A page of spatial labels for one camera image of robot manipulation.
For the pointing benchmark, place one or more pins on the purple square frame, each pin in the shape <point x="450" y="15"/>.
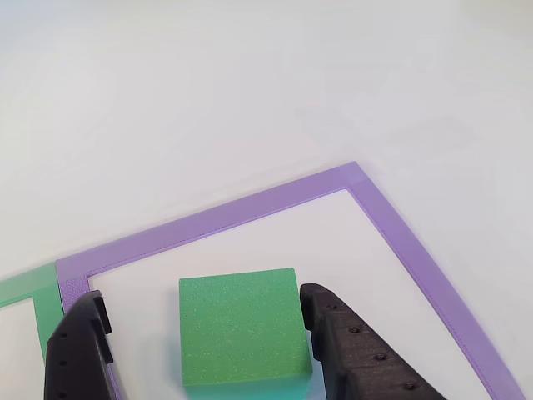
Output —
<point x="250" y="208"/>

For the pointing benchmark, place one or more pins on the green block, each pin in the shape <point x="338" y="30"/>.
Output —
<point x="241" y="325"/>

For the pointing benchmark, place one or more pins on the green square frame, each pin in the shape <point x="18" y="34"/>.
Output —
<point x="48" y="316"/>

